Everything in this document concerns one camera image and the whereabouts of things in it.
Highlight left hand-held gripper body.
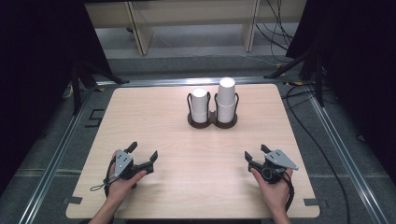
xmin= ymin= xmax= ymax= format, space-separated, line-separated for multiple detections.
xmin=114 ymin=148 xmax=155 ymax=182

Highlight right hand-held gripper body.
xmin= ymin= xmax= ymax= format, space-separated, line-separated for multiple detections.
xmin=247 ymin=148 xmax=299 ymax=185

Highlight dark brown double cup holder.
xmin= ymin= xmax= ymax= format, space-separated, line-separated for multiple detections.
xmin=186 ymin=91 xmax=240 ymax=130

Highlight person's left hand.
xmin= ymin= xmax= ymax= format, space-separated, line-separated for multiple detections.
xmin=106 ymin=150 xmax=148 ymax=205

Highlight person's right hand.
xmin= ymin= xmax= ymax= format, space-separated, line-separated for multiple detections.
xmin=250 ymin=167 xmax=294 ymax=213

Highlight black tape strip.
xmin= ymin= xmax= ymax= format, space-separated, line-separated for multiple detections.
xmin=303 ymin=198 xmax=329 ymax=208
xmin=63 ymin=196 xmax=84 ymax=206

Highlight tall stack of white cups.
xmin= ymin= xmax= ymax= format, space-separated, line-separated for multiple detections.
xmin=216 ymin=77 xmax=237 ymax=124

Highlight short stack of white cups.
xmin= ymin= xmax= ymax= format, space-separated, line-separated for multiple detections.
xmin=191 ymin=88 xmax=209 ymax=124

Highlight black tripod stand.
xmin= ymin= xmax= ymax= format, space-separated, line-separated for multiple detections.
xmin=263 ymin=46 xmax=325 ymax=108
xmin=69 ymin=59 xmax=131 ymax=116

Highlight black curtain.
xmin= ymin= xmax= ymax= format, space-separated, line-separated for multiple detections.
xmin=285 ymin=0 xmax=396 ymax=180
xmin=0 ymin=0 xmax=114 ymax=195

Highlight beige wooden shelf unit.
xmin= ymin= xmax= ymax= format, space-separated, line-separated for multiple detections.
xmin=84 ymin=0 xmax=308 ymax=57

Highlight left hand-held gripper black cable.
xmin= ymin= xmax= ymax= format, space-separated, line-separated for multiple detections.
xmin=104 ymin=158 xmax=120 ymax=199

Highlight long black floor cable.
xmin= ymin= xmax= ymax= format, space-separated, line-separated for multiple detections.
xmin=281 ymin=83 xmax=352 ymax=224

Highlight metal floor rail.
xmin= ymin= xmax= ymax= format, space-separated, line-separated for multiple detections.
xmin=94 ymin=76 xmax=283 ymax=88
xmin=18 ymin=87 xmax=96 ymax=224
xmin=307 ymin=92 xmax=390 ymax=224

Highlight thin white floor cable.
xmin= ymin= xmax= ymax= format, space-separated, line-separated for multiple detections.
xmin=238 ymin=54 xmax=278 ymax=67

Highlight bundle of black cables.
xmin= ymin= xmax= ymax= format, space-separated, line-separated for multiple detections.
xmin=255 ymin=0 xmax=296 ymax=63

